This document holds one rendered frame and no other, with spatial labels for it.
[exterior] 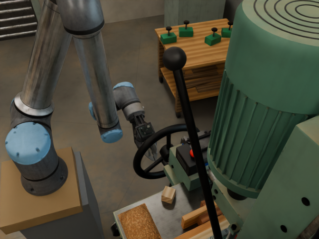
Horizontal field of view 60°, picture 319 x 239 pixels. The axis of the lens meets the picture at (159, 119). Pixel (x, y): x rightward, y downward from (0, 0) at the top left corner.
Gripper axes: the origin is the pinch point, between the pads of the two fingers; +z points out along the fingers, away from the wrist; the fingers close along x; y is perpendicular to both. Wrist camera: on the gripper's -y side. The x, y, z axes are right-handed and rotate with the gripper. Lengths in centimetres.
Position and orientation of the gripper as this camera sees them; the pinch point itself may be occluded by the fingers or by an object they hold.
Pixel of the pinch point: (153, 159)
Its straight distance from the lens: 118.8
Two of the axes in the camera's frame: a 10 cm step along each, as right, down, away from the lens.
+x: 9.0, -3.1, 3.0
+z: 4.1, 8.5, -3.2
